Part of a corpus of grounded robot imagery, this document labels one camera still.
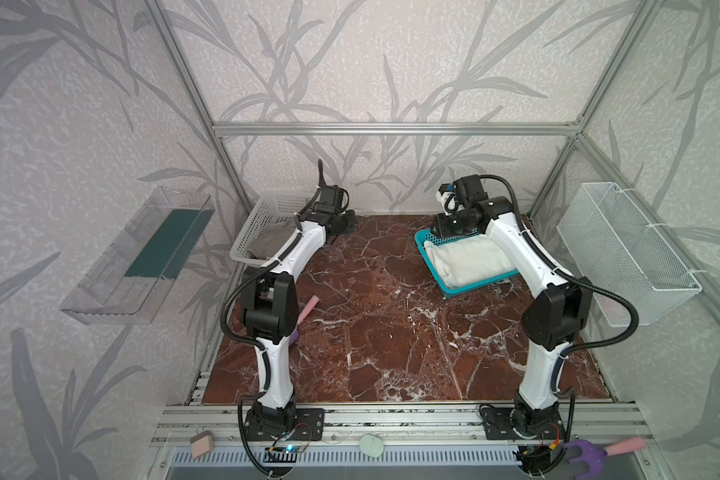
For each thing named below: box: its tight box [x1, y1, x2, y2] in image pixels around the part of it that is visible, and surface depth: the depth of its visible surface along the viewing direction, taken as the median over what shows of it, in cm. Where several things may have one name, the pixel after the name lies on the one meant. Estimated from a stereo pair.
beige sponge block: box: [190, 430, 214, 458], surface depth 71 cm
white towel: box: [424, 233, 516, 288], surface depth 101 cm
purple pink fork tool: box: [564, 437, 647, 480], surface depth 71 cm
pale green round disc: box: [359, 434, 384, 458], surface depth 71 cm
